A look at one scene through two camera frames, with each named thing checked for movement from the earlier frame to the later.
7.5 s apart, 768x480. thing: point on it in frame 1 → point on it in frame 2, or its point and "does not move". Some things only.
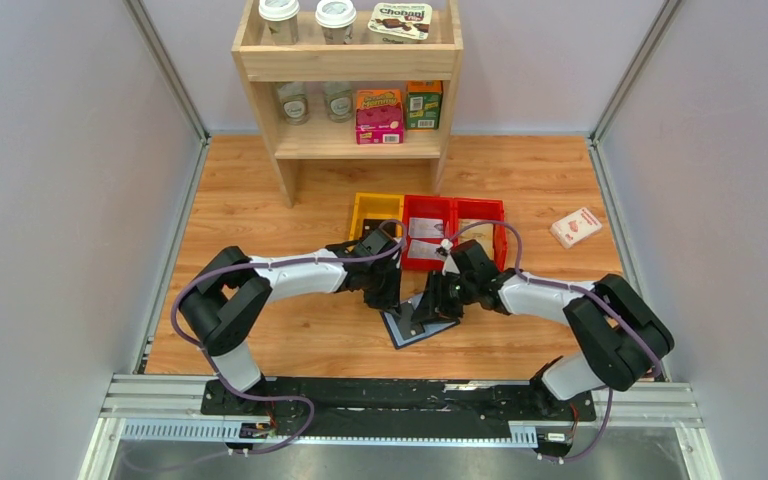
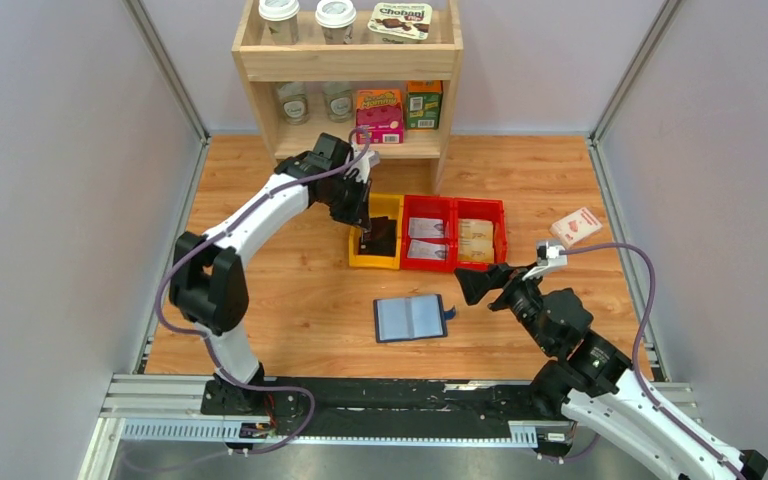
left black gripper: x=390 y=301 → x=359 y=212
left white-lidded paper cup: x=282 y=18 does not move
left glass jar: x=294 y=98 does not move
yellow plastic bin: x=368 y=206 does not move
